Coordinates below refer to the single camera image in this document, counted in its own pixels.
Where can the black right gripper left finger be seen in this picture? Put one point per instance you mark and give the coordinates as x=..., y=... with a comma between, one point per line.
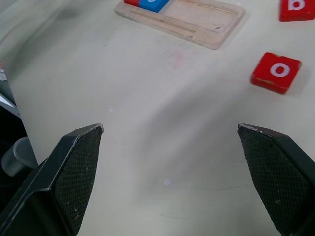
x=73, y=177

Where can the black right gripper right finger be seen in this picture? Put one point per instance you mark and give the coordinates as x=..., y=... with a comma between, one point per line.
x=275, y=172

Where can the red letter tile o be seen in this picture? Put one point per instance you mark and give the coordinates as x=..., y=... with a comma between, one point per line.
x=265, y=66

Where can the red letter tile partly hidden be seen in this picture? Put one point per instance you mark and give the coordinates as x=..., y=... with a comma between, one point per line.
x=288, y=14

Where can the light wooden letter tray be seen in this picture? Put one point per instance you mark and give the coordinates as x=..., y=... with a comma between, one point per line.
x=197, y=20

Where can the blue tile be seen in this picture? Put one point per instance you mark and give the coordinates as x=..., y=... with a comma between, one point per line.
x=157, y=7

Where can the grey round cylinder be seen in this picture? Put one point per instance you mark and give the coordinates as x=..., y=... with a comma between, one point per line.
x=17, y=157

